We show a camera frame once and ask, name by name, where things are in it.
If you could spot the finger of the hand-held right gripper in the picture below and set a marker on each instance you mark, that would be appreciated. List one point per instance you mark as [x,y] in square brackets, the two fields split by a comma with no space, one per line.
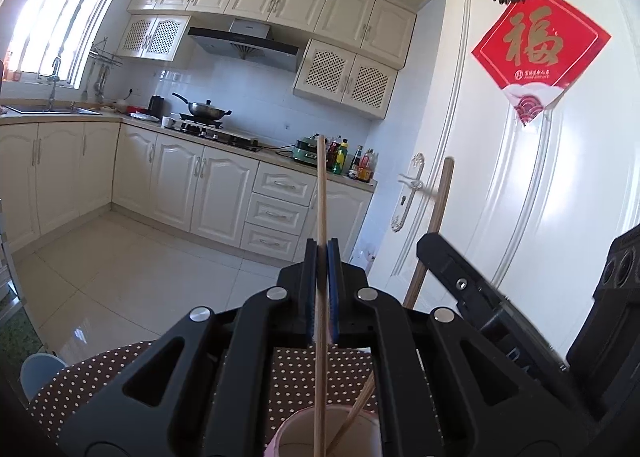
[440,257]

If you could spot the cream lattice door cabinet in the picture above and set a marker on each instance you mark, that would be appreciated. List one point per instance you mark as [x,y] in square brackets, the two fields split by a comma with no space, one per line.
[150,37]
[345,77]

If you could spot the cream lower kitchen cabinets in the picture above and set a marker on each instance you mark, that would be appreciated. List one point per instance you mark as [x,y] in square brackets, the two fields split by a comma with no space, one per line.
[175,177]

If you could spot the light blue stool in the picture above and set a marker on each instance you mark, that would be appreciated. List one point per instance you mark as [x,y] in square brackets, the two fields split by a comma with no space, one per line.
[40,374]

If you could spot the chrome faucet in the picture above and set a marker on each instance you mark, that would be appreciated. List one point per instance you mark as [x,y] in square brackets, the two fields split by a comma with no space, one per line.
[51,87]

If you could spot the steel wok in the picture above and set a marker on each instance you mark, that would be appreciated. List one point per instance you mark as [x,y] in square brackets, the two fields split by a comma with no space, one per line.
[205,110]

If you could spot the black kettle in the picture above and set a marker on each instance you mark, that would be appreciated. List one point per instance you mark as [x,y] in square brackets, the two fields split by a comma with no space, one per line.
[156,107]

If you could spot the hanging utensil rack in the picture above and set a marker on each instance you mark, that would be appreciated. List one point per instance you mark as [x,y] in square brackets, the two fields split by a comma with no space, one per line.
[100,84]

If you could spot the green electric cooker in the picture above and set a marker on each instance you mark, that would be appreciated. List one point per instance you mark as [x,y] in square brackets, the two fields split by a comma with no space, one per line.
[307,152]

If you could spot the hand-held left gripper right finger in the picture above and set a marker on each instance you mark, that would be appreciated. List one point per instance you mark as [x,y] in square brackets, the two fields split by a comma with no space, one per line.
[334,297]

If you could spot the red tray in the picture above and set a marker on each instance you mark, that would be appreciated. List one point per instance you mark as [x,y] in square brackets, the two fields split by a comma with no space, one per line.
[137,112]

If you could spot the red diamond door poster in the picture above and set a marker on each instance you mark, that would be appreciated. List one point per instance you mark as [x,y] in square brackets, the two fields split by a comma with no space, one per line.
[535,47]

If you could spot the wooden chopstick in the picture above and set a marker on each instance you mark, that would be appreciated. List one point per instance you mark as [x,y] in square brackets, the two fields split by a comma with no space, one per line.
[357,404]
[321,187]
[441,192]

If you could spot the black range hood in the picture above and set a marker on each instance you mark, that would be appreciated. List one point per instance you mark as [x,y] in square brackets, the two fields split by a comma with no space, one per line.
[240,44]

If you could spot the white mug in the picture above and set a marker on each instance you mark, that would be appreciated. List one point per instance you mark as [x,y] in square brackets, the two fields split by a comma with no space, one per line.
[167,123]

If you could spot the gas stove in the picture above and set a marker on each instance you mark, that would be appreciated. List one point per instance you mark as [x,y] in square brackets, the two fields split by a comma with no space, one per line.
[225,137]

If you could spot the brown polka dot tablecloth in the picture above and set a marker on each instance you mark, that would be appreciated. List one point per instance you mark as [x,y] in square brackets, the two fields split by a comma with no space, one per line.
[295,377]

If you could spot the cream kitchen cabinets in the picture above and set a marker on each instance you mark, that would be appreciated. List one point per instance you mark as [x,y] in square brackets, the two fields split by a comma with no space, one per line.
[175,177]
[300,2]

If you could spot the pink cylindrical holder cup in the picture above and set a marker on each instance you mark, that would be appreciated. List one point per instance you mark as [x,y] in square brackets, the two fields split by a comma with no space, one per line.
[300,437]

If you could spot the barred kitchen window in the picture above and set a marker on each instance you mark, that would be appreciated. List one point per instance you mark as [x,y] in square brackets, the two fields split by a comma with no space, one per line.
[60,12]

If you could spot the steel kitchen sink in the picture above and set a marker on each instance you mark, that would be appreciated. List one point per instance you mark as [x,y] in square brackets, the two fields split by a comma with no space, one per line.
[50,110]

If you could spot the cream upper kitchen cabinets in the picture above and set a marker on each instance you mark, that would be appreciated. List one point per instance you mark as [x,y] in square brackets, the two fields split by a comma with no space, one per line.
[300,2]

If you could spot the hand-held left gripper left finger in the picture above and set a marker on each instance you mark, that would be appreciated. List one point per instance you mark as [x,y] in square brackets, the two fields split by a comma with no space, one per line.
[312,297]

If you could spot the white panel door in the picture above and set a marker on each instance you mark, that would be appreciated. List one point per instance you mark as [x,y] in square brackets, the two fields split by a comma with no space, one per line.
[525,212]

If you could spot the group of condiment bottles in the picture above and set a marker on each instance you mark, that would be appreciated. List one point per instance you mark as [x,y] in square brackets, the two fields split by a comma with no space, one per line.
[341,159]

